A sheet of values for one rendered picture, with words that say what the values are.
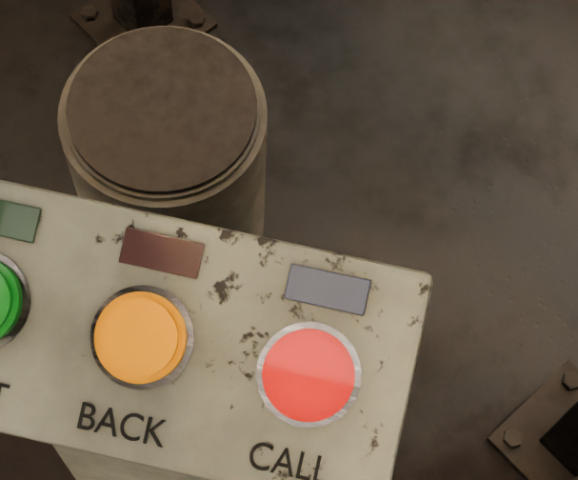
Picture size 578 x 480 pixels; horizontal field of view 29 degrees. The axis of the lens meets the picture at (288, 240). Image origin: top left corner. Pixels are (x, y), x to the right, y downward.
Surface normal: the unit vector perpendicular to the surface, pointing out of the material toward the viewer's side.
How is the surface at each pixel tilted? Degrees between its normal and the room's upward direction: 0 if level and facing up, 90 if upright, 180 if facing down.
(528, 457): 0
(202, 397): 20
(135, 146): 0
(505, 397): 0
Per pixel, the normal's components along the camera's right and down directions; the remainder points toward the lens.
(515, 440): 0.04, -0.40
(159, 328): -0.04, -0.07
